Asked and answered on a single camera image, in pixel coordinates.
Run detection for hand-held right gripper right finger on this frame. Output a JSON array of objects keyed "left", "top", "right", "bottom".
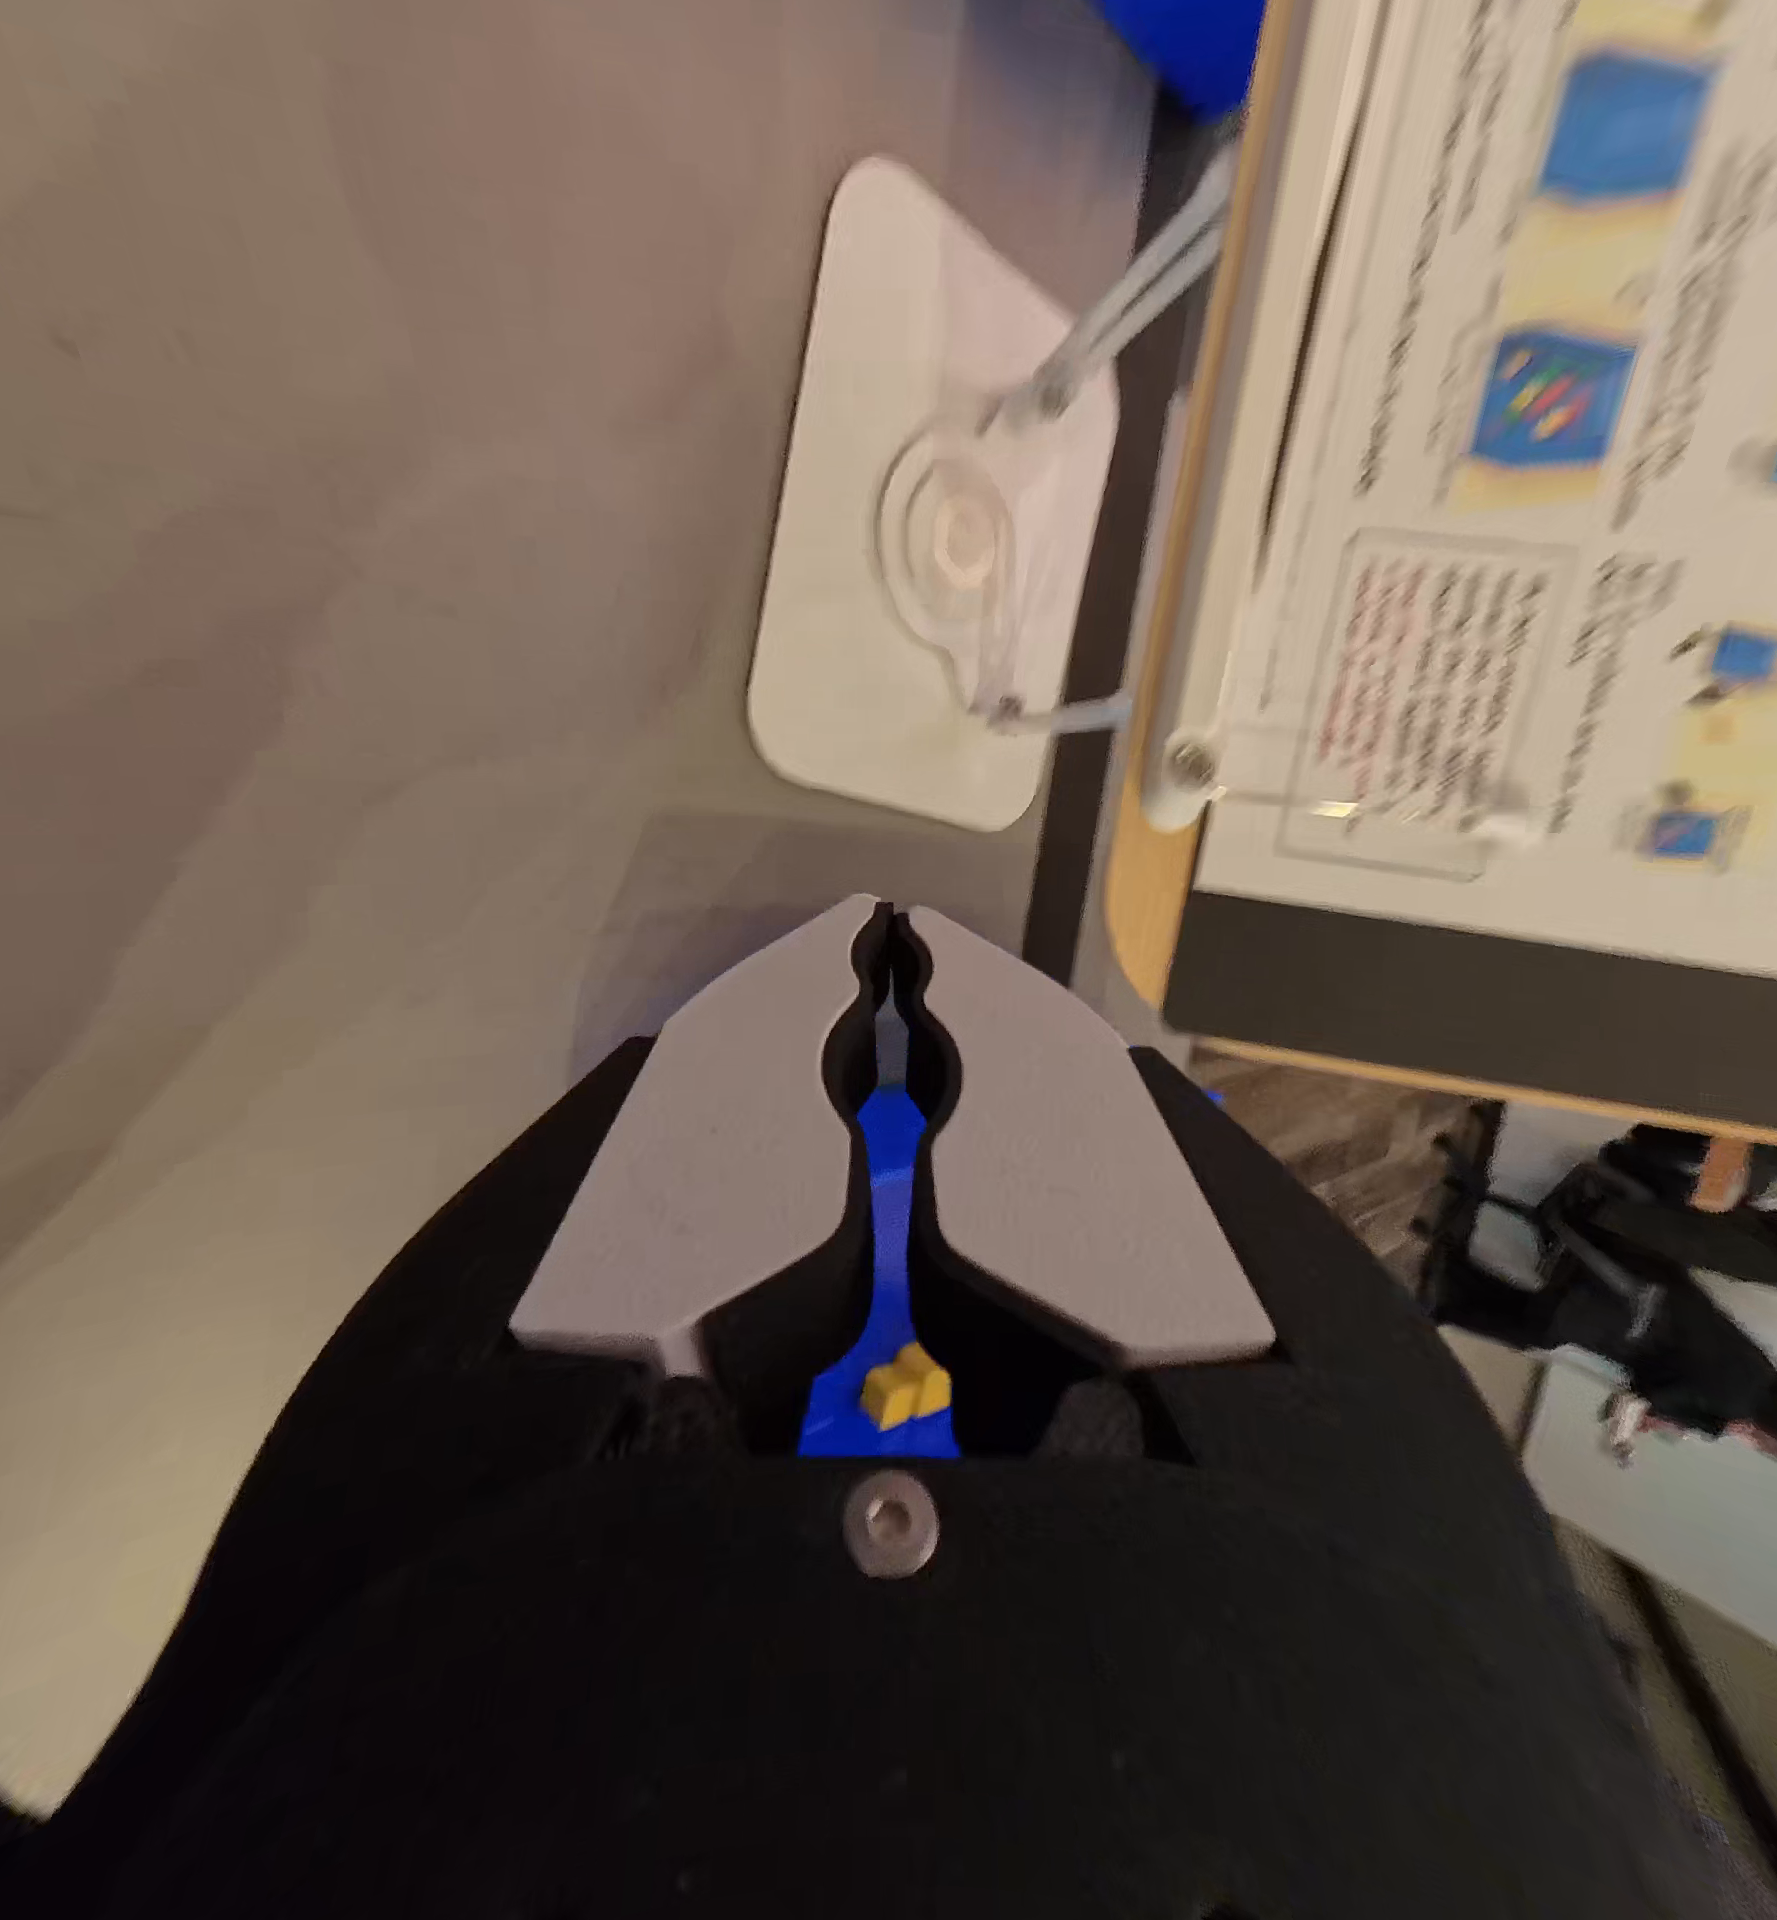
[{"left": 894, "top": 901, "right": 1278, "bottom": 1376}]

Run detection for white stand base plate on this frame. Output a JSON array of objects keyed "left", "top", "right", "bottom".
[{"left": 746, "top": 157, "right": 1126, "bottom": 836}]

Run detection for printed instruction sheet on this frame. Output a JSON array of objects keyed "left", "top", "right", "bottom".
[{"left": 1196, "top": 0, "right": 1777, "bottom": 992}]

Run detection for white board clamp bar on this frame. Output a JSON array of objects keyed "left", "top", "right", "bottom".
[{"left": 1140, "top": 0, "right": 1392, "bottom": 831}]

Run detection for black blurred equipment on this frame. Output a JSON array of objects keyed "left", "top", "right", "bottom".
[{"left": 1431, "top": 1125, "right": 1777, "bottom": 1475}]

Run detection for white cabinet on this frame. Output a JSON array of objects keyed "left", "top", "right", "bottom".
[{"left": 1518, "top": 1342, "right": 1777, "bottom": 1689}]

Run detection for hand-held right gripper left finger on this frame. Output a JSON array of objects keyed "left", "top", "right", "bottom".
[{"left": 508, "top": 894, "right": 891, "bottom": 1379}]

